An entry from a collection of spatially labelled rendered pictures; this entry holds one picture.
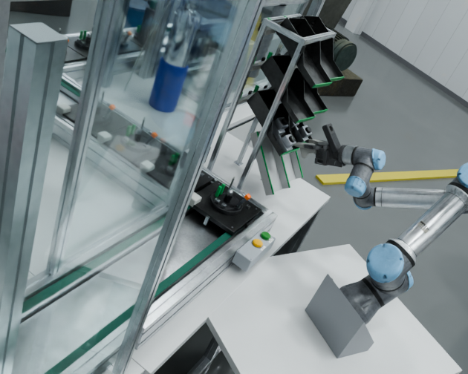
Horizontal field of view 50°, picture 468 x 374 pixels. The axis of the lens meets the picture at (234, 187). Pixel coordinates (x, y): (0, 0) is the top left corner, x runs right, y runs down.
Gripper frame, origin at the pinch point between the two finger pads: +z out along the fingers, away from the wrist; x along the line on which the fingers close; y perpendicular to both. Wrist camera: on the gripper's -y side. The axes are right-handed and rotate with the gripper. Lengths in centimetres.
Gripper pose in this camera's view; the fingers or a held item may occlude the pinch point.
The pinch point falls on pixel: (301, 141)
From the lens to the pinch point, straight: 209.9
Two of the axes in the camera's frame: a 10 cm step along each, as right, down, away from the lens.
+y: -0.1, 9.5, 3.0
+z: -7.7, -2.0, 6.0
